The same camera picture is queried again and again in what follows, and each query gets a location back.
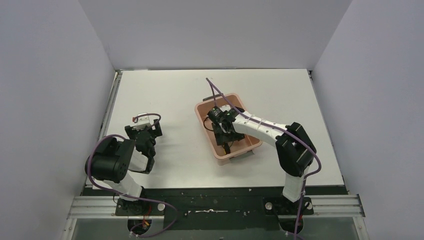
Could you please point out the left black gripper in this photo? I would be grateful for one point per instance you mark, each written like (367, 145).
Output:
(143, 132)

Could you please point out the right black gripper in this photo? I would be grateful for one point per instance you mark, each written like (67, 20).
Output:
(226, 133)

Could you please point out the black yellow screwdriver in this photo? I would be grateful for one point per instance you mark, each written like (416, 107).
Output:
(227, 148)

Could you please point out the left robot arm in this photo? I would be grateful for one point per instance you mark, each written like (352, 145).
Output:
(113, 159)

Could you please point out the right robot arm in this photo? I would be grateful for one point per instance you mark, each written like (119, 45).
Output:
(294, 148)

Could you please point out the pink plastic bin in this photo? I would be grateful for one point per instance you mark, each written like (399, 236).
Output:
(238, 148)

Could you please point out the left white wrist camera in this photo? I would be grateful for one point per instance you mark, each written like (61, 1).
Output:
(141, 121)

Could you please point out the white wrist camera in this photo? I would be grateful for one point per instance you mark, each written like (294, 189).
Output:
(228, 109)
(141, 121)

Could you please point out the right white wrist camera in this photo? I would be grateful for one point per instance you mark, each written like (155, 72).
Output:
(228, 109)

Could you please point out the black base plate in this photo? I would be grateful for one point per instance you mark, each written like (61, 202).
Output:
(237, 208)

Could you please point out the aluminium frame rail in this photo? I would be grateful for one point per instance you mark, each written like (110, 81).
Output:
(324, 206)

